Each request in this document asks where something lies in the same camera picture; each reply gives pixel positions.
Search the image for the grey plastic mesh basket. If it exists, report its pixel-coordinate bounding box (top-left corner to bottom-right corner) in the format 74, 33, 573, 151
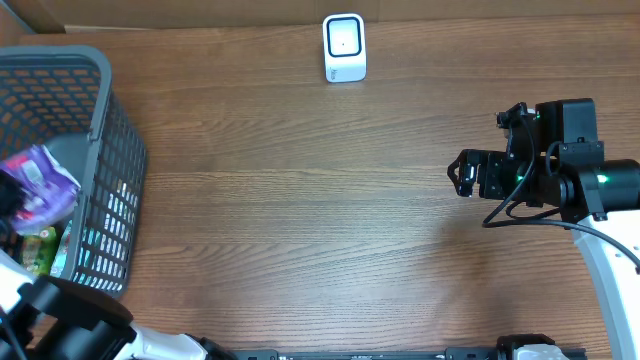
1, 45, 148, 298

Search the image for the white barcode scanner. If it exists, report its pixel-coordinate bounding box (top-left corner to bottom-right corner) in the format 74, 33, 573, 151
322, 13, 367, 83

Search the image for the purple sanitary pad pack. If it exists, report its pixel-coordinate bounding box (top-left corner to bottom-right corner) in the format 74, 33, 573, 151
1, 145, 81, 236

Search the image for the green snack packet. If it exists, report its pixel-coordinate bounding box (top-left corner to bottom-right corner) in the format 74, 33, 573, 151
20, 226, 58, 275

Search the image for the mint green wipes pack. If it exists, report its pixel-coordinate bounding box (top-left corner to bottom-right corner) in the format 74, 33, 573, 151
50, 221, 72, 278

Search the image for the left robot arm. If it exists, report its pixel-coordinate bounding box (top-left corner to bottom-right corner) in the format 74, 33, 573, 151
1, 252, 235, 360

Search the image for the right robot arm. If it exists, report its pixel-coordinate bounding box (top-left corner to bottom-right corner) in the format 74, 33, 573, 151
447, 98, 639, 359

